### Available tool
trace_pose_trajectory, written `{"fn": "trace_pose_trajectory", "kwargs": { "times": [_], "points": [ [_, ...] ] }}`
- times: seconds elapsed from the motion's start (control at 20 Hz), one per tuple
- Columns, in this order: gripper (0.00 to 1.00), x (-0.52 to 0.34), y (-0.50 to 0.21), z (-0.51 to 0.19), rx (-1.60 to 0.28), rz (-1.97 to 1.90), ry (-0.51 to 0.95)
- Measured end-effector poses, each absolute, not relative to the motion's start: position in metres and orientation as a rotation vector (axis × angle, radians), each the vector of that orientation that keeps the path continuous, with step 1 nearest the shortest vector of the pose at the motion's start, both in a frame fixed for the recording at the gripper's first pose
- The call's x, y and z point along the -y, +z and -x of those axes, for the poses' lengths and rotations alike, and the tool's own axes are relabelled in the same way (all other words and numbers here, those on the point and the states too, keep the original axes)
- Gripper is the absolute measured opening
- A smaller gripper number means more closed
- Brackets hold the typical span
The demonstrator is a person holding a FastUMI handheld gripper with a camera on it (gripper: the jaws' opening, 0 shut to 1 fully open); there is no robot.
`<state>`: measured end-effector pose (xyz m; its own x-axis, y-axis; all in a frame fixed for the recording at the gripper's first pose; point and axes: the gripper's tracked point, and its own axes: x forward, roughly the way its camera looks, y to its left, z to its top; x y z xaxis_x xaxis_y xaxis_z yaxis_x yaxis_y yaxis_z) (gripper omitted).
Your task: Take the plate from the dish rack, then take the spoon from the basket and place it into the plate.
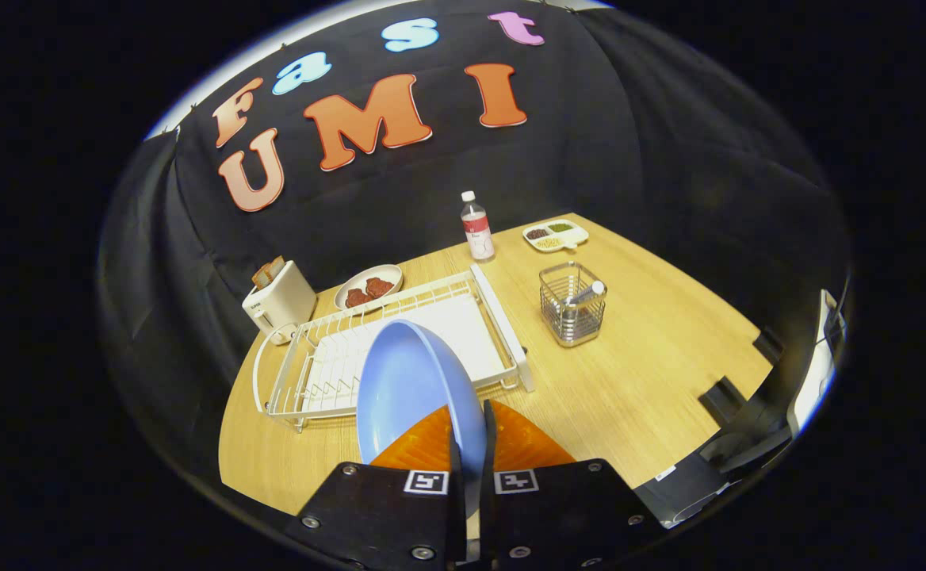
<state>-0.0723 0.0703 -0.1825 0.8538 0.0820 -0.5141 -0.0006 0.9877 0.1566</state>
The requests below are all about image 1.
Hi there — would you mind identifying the metal wire basket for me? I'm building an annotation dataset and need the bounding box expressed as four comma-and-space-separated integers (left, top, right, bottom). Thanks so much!
538, 261, 609, 349

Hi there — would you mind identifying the clear bottle with red label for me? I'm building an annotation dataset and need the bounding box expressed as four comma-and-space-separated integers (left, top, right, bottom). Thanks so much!
460, 190, 496, 263

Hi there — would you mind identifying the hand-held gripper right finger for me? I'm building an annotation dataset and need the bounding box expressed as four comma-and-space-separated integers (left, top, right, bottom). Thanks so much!
478, 398, 667, 571

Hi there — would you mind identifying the black backdrop cloth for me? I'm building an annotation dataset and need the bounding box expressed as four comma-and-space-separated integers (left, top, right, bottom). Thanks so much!
98, 0, 853, 494

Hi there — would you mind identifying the black table clamp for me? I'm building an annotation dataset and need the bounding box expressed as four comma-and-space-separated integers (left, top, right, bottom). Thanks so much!
699, 375, 751, 427
752, 328, 783, 363

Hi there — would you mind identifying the blue plate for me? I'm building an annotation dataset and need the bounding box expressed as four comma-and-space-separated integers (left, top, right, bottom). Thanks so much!
355, 319, 488, 518

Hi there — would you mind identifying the white-handled spoon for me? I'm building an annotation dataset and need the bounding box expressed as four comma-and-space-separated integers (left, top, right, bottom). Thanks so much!
562, 279, 607, 320

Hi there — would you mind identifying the white divided dish with beans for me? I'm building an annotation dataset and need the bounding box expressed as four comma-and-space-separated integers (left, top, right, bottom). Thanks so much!
521, 218, 591, 254

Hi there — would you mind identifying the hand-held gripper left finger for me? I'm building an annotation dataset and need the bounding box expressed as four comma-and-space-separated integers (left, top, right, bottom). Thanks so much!
285, 404, 469, 571

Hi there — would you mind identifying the white bowl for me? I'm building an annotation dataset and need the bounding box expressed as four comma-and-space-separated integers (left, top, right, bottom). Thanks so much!
333, 263, 405, 312

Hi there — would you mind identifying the white wire dish rack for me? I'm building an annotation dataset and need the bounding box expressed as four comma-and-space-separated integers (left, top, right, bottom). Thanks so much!
252, 263, 536, 434

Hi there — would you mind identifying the white framed panel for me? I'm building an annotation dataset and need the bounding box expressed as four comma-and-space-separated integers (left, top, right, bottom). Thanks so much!
786, 289, 838, 435

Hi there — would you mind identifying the white toaster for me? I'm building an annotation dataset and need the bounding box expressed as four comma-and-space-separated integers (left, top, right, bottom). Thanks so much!
241, 259, 320, 347

